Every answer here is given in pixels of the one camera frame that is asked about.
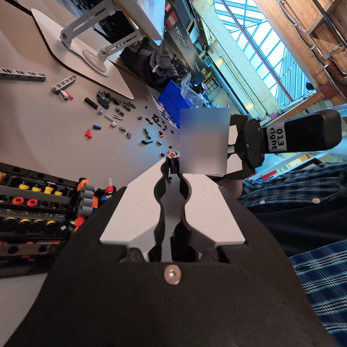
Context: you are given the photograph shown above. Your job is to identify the silver monitor stand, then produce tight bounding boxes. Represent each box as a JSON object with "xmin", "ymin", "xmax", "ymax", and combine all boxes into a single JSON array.
[{"xmin": 31, "ymin": 0, "xmax": 141, "ymax": 101}]

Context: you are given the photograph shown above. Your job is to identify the blue storage bin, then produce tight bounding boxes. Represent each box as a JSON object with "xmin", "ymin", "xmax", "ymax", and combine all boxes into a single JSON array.
[{"xmin": 158, "ymin": 80, "xmax": 197, "ymax": 115}]

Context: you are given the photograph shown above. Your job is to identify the skylight window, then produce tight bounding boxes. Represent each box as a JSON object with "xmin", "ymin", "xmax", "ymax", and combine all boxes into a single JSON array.
[{"xmin": 213, "ymin": 0, "xmax": 300, "ymax": 109}]

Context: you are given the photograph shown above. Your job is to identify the clear plastic bag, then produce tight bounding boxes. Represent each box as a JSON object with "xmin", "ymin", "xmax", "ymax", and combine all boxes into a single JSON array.
[{"xmin": 180, "ymin": 75, "xmax": 204, "ymax": 108}]

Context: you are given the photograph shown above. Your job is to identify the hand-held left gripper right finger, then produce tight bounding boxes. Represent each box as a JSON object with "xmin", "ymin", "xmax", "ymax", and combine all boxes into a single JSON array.
[{"xmin": 179, "ymin": 173, "xmax": 247, "ymax": 262}]

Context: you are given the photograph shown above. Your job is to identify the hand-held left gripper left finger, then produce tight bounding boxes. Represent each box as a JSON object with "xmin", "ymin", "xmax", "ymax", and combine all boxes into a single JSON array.
[{"xmin": 99, "ymin": 157, "xmax": 170, "ymax": 262}]

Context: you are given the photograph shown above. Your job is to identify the person's right hand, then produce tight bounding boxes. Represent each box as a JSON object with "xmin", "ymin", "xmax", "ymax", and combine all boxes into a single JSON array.
[{"xmin": 217, "ymin": 179, "xmax": 243, "ymax": 200}]

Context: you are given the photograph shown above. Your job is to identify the dark navy shirt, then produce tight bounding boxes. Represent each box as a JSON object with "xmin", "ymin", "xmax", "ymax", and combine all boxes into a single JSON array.
[{"xmin": 252, "ymin": 201, "xmax": 347, "ymax": 256}]

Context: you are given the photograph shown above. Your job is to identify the white monitor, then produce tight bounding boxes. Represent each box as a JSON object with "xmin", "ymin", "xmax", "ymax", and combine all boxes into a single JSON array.
[{"xmin": 114, "ymin": 0, "xmax": 166, "ymax": 46}]

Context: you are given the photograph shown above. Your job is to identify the lego chassis assembly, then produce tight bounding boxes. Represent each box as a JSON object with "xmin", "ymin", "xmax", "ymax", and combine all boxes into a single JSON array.
[{"xmin": 0, "ymin": 162, "xmax": 121, "ymax": 273}]

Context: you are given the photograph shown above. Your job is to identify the black lego set box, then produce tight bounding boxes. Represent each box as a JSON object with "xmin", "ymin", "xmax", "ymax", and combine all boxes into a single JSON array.
[{"xmin": 119, "ymin": 0, "xmax": 202, "ymax": 91}]

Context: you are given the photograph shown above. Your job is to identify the long grey lego liftarm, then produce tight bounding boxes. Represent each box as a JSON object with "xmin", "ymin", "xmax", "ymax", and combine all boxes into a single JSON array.
[{"xmin": 0, "ymin": 68, "xmax": 47, "ymax": 82}]

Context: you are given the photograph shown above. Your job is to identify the lego sticker sheet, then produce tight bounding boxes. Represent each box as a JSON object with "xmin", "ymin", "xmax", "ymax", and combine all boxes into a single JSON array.
[{"xmin": 151, "ymin": 94, "xmax": 180, "ymax": 129}]

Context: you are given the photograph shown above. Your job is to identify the scattered small lego pieces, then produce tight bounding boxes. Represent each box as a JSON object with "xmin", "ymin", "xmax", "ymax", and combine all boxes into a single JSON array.
[{"xmin": 83, "ymin": 91, "xmax": 180, "ymax": 158}]

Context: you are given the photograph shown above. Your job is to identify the small grey red Lego piece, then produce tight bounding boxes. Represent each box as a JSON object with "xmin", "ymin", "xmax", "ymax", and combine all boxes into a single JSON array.
[{"xmin": 166, "ymin": 152, "xmax": 180, "ymax": 183}]

